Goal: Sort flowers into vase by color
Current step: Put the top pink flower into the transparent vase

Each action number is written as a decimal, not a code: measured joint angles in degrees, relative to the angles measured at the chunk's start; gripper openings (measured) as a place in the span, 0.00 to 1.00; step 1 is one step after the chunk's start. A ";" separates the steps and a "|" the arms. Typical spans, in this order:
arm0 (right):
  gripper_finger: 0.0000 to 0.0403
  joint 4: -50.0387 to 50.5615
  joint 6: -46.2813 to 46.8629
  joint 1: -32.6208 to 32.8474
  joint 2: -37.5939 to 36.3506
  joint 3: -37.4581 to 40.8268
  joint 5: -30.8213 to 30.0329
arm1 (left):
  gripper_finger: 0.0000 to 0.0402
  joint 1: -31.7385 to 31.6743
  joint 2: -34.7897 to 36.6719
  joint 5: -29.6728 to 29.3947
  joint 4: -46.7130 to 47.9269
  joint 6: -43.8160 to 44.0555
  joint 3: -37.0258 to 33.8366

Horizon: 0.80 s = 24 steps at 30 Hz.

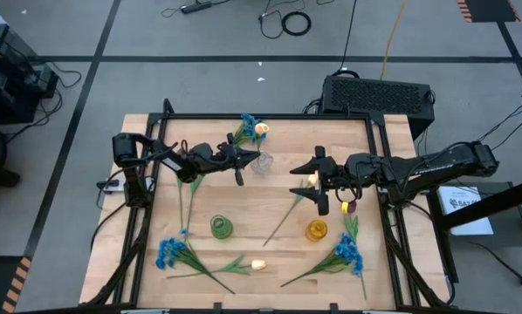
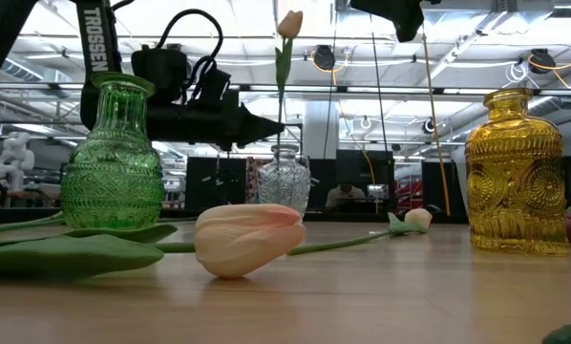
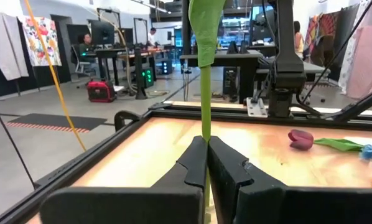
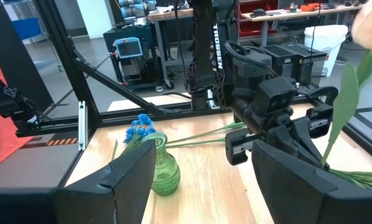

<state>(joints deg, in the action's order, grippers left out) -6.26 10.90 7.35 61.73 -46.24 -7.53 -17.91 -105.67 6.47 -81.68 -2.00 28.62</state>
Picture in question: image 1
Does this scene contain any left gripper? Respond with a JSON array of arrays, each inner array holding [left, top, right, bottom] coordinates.
[[215, 133, 263, 188]]

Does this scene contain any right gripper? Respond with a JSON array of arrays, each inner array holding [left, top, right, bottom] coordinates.
[[289, 146, 352, 217]]

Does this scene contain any pale peach artificial tulip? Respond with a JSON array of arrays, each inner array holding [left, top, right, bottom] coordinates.
[[263, 173, 319, 248], [166, 254, 269, 280], [251, 121, 271, 165]]

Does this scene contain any blue artificial flower bunch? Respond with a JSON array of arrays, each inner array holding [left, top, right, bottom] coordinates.
[[279, 232, 366, 289], [155, 229, 237, 296], [232, 112, 270, 148]]

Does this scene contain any clear glass vase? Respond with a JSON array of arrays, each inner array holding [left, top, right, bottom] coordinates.
[[250, 150, 274, 176]]

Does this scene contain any amber glass vase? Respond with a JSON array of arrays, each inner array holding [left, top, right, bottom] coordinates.
[[305, 219, 329, 243]]

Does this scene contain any green glass vase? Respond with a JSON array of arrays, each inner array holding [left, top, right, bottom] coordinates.
[[209, 214, 235, 241]]

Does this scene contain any black perforated computer tower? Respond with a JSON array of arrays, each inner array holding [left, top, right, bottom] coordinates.
[[319, 73, 436, 141]]

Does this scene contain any black power strip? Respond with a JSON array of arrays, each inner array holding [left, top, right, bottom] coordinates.
[[179, 0, 214, 16]]

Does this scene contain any white paper sign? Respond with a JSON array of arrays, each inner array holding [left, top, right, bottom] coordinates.
[[436, 185, 494, 236]]

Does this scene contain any black equipment cart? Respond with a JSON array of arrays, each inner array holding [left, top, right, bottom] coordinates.
[[0, 21, 60, 126]]

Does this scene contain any black aluminium table frame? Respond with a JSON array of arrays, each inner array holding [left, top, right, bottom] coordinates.
[[80, 98, 457, 311]]

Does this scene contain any silver aluminium bracket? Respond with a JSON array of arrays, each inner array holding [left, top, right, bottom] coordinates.
[[95, 177, 127, 195]]

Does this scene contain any coiled black cable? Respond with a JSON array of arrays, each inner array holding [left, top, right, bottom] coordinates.
[[258, 0, 313, 40]]

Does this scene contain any black hanging cable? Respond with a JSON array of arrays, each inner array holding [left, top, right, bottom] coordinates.
[[329, 0, 361, 80]]

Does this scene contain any yellow hanging cable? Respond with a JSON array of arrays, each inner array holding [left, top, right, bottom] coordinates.
[[379, 0, 409, 81]]

